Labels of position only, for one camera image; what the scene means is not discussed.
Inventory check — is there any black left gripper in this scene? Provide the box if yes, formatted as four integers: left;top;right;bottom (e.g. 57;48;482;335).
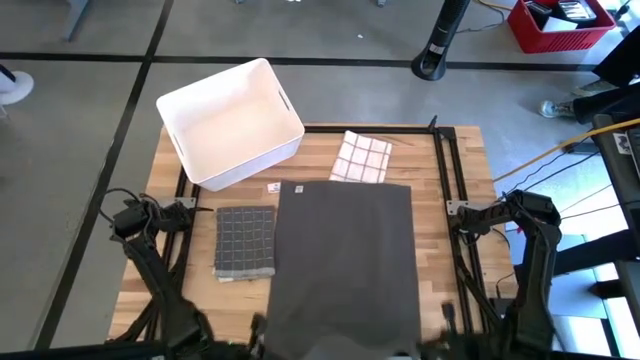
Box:
209;312;267;360

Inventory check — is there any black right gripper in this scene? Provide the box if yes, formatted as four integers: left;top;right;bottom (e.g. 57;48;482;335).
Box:
422;302;501;360

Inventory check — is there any grey towel with dashed grid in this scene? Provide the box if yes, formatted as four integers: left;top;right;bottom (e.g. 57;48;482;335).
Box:
213;205;278;283

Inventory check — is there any plain dark grey towel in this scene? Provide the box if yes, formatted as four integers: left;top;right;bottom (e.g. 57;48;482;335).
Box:
263;179;423;360

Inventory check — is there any white towel with red checks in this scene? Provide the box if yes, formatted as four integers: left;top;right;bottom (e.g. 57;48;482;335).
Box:
328;129;394;185

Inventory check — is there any black desk leg beam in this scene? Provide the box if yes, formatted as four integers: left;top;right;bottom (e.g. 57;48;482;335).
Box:
549;229;640;286

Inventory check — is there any black desk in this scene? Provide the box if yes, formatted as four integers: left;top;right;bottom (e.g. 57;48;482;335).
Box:
592;113;640;231

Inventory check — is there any white plastic basket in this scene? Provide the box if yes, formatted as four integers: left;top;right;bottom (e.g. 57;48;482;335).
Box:
155;57;306;192

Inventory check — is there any person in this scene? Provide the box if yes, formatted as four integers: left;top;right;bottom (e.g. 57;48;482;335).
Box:
538;24;640;126

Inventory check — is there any red plastic crate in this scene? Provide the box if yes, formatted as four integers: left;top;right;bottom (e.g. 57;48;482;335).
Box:
507;0;618;55

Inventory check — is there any white paper sheet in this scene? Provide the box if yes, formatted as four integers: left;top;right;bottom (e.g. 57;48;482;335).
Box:
541;16;580;34

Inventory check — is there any black device in crate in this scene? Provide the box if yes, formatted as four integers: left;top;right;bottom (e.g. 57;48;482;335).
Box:
557;0;599;22

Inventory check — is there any white round stool base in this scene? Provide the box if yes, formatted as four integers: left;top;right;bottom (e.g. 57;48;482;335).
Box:
0;69;35;106

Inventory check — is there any grey table leg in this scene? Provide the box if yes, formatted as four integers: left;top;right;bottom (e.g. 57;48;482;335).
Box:
64;0;94;42

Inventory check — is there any yellow cable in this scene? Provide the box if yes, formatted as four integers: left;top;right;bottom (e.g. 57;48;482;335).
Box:
492;117;640;184

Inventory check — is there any black aluminium table frame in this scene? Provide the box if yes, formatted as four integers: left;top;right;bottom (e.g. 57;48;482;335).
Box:
107;114;539;360

